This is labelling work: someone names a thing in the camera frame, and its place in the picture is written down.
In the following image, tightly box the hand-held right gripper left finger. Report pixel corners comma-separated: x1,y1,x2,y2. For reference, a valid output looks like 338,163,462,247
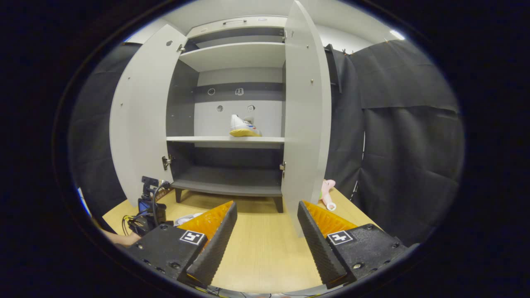
124,201,239,289

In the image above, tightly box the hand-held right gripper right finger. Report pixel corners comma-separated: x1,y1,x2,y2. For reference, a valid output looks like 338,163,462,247
297,200,419,289

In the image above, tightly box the white shoe with yellow sole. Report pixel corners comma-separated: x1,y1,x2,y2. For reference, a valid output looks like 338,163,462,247
174,212,204,227
229,114,263,138

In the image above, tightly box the white shoe cabinet door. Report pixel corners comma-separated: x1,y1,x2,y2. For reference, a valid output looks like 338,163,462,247
281,0,332,238
109,24,189,207

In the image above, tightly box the white shoe cabinet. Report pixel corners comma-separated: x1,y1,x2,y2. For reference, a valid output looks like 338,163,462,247
166,16,290,214

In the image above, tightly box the pink plush toy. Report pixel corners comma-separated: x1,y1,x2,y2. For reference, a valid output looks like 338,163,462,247
320,179,337,211

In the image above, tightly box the black backdrop cloth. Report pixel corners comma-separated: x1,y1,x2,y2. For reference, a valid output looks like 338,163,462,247
323,39,464,247
68,41,143,220

